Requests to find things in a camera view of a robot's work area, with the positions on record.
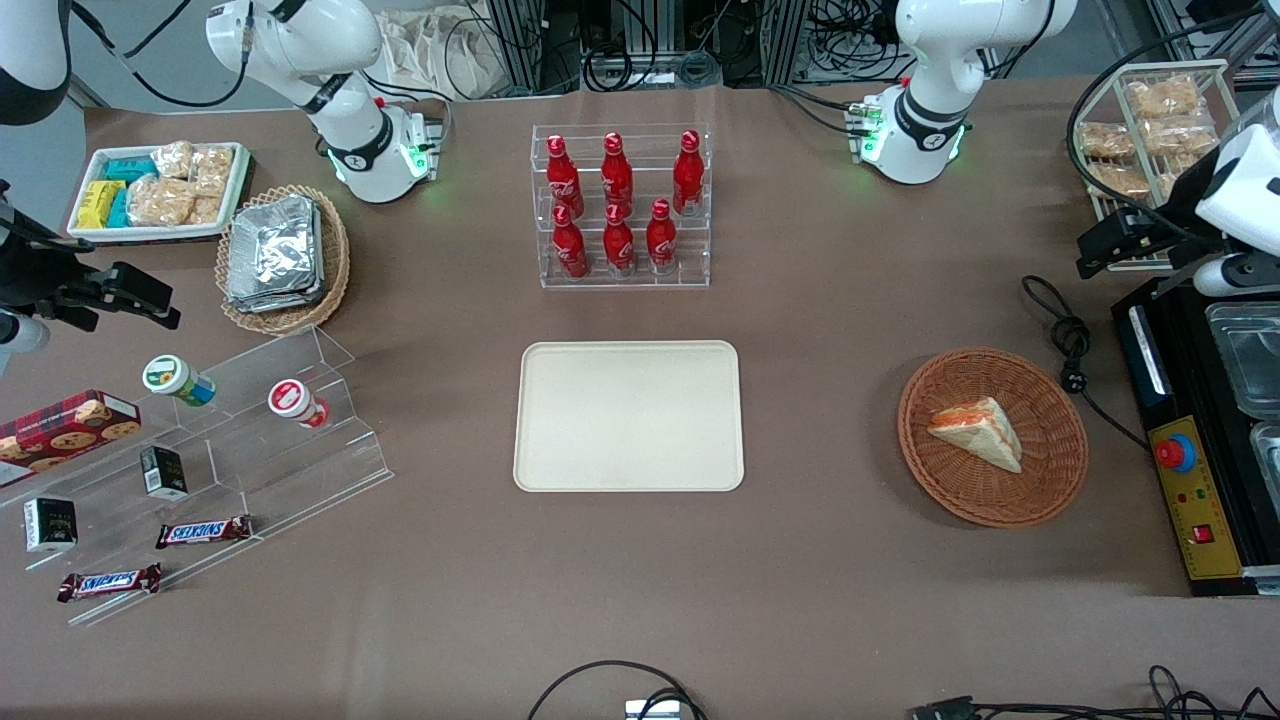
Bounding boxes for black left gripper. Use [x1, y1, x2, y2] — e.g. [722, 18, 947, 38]
[1077, 203, 1217, 294]

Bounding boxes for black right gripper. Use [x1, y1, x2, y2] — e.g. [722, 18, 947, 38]
[0, 180, 183, 333]

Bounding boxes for white rectangular snack tray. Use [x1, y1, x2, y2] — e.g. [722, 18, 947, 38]
[67, 142, 252, 245]

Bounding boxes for light oval wicker basket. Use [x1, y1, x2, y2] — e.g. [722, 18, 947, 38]
[215, 184, 352, 336]

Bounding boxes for triangular wrapped sandwich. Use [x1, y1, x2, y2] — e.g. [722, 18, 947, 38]
[926, 396, 1025, 475]

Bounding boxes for brown round wicker basket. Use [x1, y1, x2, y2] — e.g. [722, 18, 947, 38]
[896, 346, 1090, 529]

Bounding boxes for beige rectangular serving tray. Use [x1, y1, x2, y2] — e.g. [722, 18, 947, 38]
[513, 340, 746, 494]

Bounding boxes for bagged bread pastry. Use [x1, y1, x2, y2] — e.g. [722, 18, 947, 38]
[1080, 121, 1138, 160]
[1143, 116, 1218, 157]
[1088, 160, 1153, 198]
[1126, 76, 1203, 120]

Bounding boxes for yellow snack packet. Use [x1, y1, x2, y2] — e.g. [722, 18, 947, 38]
[77, 180, 127, 230]

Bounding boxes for green lid yogurt cup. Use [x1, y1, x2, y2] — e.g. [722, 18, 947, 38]
[141, 354, 217, 408]

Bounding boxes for clear plastic container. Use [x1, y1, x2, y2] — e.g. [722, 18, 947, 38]
[1204, 301, 1280, 422]

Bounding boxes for red tartan cookie box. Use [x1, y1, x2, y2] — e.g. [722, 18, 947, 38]
[0, 389, 142, 490]

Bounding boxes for stacked foil containers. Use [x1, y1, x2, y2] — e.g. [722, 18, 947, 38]
[225, 194, 326, 315]

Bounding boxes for small black barcode box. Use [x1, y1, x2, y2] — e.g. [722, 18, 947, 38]
[139, 445, 190, 502]

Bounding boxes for red lid yogurt cup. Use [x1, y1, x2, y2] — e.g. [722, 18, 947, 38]
[267, 378, 332, 430]

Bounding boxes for clear acrylic tiered stand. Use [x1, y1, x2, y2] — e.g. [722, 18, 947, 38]
[0, 324, 395, 628]

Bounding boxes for small black gold-print box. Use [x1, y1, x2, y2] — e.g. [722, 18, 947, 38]
[23, 496, 79, 554]

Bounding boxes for Snickers chocolate bar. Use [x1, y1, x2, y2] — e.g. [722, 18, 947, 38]
[56, 563, 164, 604]
[155, 514, 254, 550]

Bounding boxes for black machine with yellow panel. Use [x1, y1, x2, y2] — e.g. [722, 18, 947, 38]
[1111, 275, 1280, 599]

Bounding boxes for beige cloth bag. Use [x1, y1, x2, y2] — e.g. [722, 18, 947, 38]
[383, 8, 504, 102]

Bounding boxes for red cola bottle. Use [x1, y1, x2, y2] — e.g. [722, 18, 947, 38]
[672, 130, 706, 217]
[545, 134, 585, 217]
[600, 131, 635, 212]
[602, 202, 637, 277]
[645, 198, 679, 276]
[551, 205, 590, 280]

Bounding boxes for clear acrylic bottle rack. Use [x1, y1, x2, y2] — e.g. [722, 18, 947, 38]
[531, 123, 714, 291]

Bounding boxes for black power cord with plug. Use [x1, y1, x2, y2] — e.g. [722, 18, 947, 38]
[1021, 274, 1151, 451]

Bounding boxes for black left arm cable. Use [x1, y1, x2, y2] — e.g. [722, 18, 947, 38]
[1064, 8, 1280, 247]

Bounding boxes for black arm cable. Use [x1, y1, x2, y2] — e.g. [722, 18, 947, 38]
[1064, 8, 1280, 247]
[68, 0, 253, 109]

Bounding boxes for white wire rack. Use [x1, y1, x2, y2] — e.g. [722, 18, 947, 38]
[1077, 58, 1243, 273]

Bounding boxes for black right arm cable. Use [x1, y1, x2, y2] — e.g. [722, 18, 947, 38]
[68, 0, 253, 109]

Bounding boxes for black cable bundle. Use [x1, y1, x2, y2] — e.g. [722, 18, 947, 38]
[909, 664, 1280, 720]

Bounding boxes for aluminium frame profile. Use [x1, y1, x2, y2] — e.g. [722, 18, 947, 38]
[486, 0, 547, 98]

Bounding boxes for black looped cable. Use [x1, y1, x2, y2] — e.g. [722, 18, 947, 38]
[526, 659, 708, 720]

